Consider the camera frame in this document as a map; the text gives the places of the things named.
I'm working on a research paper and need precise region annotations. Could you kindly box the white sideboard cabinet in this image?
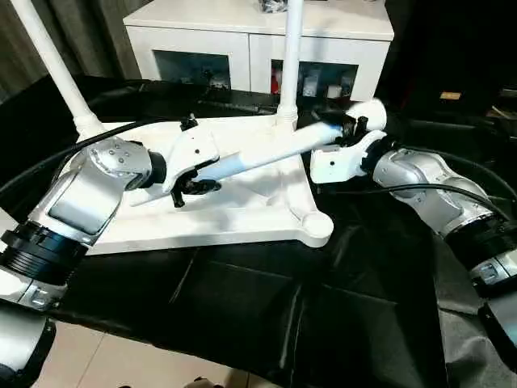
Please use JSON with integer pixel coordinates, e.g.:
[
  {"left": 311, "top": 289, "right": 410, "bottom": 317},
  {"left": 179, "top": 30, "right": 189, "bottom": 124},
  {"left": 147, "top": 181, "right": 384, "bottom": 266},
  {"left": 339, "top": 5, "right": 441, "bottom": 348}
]
[{"left": 123, "top": 0, "right": 395, "bottom": 102}]

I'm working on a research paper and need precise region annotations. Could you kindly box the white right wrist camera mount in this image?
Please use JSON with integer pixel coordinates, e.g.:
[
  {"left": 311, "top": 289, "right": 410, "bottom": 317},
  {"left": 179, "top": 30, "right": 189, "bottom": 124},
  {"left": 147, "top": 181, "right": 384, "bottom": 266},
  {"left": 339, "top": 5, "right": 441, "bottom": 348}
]
[{"left": 309, "top": 131, "right": 385, "bottom": 185}]

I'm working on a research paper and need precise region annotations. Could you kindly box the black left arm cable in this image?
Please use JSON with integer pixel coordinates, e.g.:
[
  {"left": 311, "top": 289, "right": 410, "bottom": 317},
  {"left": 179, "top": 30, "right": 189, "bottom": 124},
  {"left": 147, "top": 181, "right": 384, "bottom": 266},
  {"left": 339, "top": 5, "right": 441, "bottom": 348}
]
[{"left": 0, "top": 120, "right": 191, "bottom": 195}]

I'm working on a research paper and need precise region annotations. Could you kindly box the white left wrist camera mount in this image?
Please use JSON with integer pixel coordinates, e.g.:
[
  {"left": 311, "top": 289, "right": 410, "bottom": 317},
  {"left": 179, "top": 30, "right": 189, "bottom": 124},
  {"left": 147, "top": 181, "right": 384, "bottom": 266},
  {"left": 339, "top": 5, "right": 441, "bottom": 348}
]
[{"left": 161, "top": 116, "right": 221, "bottom": 195}]

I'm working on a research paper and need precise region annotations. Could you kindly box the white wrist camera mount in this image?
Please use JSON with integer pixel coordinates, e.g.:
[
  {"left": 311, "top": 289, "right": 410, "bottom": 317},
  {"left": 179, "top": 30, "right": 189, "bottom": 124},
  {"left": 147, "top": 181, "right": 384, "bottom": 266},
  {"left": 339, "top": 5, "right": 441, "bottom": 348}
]
[
  {"left": 309, "top": 131, "right": 385, "bottom": 185},
  {"left": 161, "top": 116, "right": 221, "bottom": 195}
]

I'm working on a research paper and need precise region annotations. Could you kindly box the grey pleated curtain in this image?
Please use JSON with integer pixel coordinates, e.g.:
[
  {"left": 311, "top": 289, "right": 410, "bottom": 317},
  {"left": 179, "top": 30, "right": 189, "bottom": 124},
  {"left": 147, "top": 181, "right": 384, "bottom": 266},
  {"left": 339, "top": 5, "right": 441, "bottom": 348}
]
[{"left": 0, "top": 0, "right": 142, "bottom": 102}]

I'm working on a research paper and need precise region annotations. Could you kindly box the white plastic table leg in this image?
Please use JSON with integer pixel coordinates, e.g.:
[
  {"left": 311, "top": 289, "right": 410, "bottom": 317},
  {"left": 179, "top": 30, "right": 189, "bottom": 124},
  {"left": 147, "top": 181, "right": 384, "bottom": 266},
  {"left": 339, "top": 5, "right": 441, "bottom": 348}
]
[
  {"left": 275, "top": 0, "right": 305, "bottom": 127},
  {"left": 10, "top": 0, "right": 107, "bottom": 141},
  {"left": 128, "top": 99, "right": 389, "bottom": 207}
]

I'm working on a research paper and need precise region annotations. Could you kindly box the white plastic table top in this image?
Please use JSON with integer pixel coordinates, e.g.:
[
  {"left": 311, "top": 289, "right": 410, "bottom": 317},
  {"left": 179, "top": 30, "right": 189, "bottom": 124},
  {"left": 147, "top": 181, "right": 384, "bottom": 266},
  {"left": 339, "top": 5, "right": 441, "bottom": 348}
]
[{"left": 64, "top": 111, "right": 334, "bottom": 256}]

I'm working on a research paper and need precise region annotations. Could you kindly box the black table mat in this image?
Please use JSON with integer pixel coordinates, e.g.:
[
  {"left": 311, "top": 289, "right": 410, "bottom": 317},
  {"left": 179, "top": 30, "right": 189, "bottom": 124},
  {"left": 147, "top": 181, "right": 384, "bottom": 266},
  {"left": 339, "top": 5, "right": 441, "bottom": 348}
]
[{"left": 0, "top": 72, "right": 517, "bottom": 388}]

